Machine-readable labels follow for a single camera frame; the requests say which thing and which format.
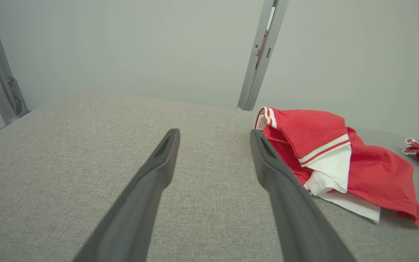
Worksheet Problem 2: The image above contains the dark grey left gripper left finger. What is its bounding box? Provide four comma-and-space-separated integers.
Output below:
72, 128, 181, 262

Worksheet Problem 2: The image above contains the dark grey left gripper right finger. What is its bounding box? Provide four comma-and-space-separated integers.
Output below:
250, 129, 357, 262

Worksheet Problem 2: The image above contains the red and white t-shirt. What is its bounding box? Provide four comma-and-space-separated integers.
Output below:
254, 106, 419, 227

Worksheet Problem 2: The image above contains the grey double partition post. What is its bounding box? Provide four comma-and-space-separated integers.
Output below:
237, 0, 290, 111

